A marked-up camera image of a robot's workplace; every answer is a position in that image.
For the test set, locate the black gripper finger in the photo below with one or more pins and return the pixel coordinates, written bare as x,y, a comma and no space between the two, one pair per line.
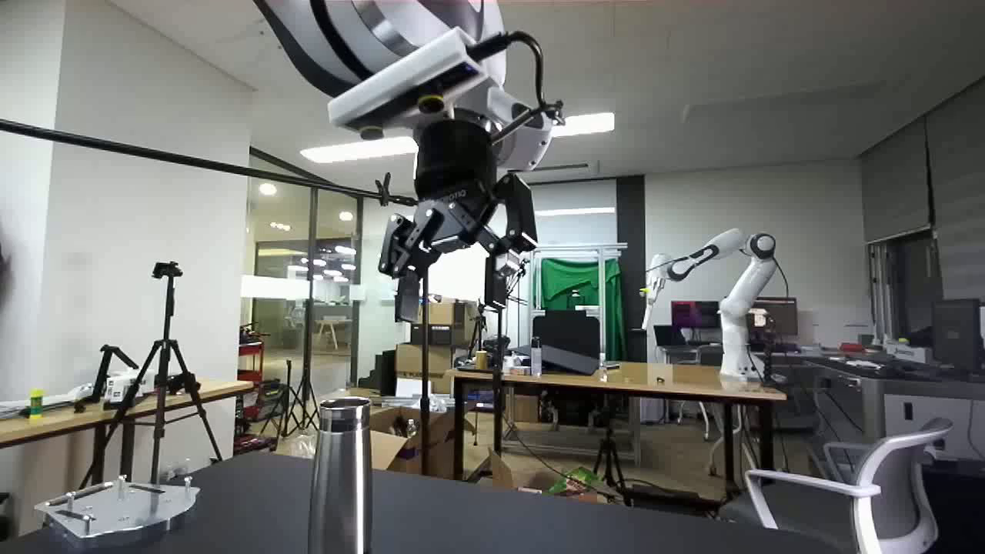
520,216
416,240

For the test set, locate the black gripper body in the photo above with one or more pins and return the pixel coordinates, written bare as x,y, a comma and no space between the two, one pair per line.
456,163

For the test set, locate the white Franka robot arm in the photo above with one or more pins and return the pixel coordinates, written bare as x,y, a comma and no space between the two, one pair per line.
341,21

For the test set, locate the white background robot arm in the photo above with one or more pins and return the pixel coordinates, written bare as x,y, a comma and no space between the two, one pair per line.
739,329

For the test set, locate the black horizontal rod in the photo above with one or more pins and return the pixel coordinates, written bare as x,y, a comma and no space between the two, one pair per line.
154,153

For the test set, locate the ceiling air vent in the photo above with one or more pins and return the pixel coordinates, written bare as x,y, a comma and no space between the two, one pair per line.
570,168

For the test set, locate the closed cardboard box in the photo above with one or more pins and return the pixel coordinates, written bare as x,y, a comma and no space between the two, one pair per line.
411,358
445,312

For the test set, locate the green cloth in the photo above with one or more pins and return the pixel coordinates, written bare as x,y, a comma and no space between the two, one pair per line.
575,281

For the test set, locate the small clear bottle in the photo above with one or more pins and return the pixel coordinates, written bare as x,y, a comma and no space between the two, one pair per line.
538,361

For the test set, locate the black vertical stand pole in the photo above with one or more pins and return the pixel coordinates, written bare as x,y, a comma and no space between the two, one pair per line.
425,388

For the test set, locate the glass door partition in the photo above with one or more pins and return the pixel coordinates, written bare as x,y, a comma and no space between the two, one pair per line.
278,309

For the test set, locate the black stand with white head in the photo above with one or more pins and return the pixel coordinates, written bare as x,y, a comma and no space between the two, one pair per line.
500,410

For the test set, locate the red cart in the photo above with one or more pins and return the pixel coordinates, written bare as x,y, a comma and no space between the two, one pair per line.
251,356

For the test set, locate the monitor with pink screen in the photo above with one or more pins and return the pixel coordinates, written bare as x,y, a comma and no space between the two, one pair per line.
698,316

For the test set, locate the wooden table with black legs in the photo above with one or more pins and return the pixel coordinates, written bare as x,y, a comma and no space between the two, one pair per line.
634,383

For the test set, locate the small black tripod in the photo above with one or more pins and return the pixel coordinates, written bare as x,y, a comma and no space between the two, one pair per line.
611,450

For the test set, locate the stainless steel flask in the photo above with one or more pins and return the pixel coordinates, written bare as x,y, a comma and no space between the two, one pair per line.
341,481

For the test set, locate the green item on floor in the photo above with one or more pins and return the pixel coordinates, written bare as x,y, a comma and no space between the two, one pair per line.
575,481

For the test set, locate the clear acrylic plate with screws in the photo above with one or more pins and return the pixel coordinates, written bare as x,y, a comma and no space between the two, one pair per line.
111,508

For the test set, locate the small green bottle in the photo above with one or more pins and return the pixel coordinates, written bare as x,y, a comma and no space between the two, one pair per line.
36,404

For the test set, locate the grey window blinds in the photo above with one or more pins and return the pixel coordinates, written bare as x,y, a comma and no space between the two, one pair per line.
956,186

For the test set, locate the black computer monitor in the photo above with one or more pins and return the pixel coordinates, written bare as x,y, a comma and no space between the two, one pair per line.
960,335

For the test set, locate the white mesh office chair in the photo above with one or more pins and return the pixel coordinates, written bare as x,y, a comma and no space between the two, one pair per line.
902,513

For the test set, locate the white metal frame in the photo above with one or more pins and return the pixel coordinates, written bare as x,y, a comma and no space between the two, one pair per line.
560,249

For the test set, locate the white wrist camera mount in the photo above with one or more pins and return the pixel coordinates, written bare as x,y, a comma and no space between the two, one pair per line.
411,79

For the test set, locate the black camera tripod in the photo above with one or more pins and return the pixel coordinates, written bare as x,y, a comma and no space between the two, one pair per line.
167,268

